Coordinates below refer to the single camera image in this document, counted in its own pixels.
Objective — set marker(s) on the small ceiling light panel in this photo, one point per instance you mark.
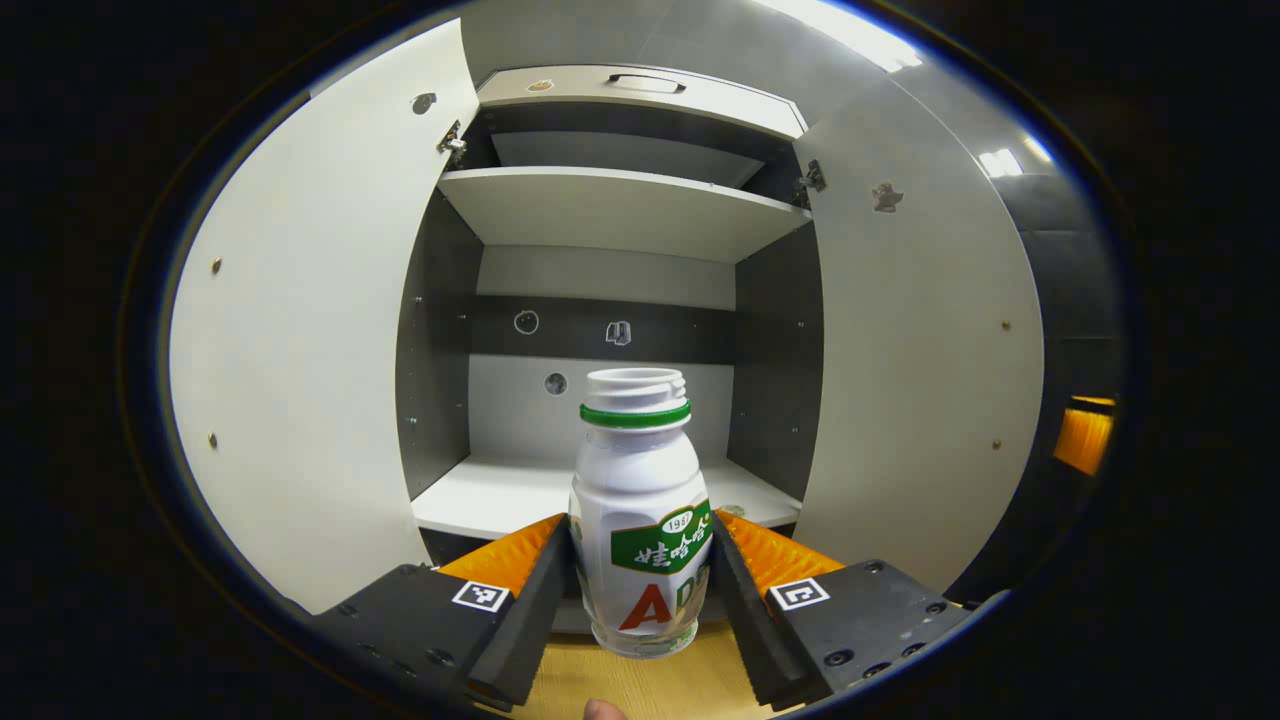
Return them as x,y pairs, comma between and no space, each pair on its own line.
1012,158

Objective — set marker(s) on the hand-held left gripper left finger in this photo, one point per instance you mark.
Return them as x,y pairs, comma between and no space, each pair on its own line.
525,630

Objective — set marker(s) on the white green label bottle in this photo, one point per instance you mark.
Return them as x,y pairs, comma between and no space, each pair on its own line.
640,520

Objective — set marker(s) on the metal door hinge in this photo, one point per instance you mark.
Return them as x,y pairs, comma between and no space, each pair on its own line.
811,182
452,143

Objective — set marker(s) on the white cabinet door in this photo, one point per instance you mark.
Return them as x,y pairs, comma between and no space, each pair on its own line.
920,350
310,330

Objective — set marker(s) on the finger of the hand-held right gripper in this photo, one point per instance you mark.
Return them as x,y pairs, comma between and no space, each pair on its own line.
1085,440

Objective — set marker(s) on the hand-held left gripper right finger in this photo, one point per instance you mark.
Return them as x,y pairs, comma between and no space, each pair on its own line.
755,630

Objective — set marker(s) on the white cabinet shelf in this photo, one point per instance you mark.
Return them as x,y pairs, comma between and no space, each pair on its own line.
620,210
490,495

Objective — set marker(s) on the white grey cabinet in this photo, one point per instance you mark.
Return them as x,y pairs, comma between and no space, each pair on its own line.
600,330

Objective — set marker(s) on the white cabinet drawer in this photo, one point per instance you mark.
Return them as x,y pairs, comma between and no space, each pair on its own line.
650,105

